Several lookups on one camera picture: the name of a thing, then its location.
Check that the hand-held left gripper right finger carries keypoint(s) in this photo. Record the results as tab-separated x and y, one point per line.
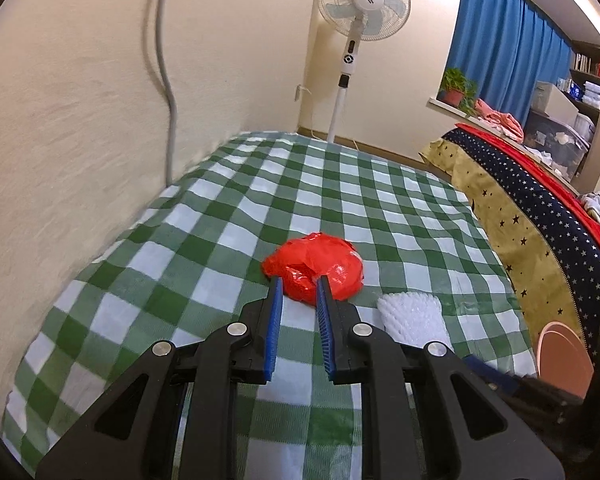
325	332

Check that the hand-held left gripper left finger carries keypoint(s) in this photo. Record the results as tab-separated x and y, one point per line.
274	332

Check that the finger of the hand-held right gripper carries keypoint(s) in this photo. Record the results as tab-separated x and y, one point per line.
490	375

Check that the red plastic bag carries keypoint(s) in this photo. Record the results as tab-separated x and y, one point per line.
315	260

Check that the white foam net sleeve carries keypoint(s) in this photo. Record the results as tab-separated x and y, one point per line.
412	317

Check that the green checked tablecloth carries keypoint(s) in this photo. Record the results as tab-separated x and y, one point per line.
230	210

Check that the yellow star-print bed skirt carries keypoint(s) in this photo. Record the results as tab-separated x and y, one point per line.
510	225

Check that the bed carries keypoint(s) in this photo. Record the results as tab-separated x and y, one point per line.
530	220

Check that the navy star-print blanket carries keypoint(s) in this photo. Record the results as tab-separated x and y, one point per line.
555	220

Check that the red blanket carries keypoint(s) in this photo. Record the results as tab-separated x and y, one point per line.
565	185

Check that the clear plastic storage bin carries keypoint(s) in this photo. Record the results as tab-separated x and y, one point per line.
555	145

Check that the pink folded cloth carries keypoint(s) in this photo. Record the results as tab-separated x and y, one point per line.
500	121

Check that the white windowsill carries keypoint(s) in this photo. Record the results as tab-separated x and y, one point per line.
450	108

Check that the potted green plant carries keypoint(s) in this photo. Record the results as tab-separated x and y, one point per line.
457	87

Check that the grey cardboard box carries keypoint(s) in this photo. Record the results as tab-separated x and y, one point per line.
555	99

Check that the wooden shelf unit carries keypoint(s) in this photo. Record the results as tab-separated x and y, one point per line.
592	110

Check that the stack of white boxes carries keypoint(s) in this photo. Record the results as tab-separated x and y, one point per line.
587	91

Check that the blue curtain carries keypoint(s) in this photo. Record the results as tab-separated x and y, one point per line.
505	45

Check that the white standing fan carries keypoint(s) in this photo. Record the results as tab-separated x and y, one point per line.
362	0

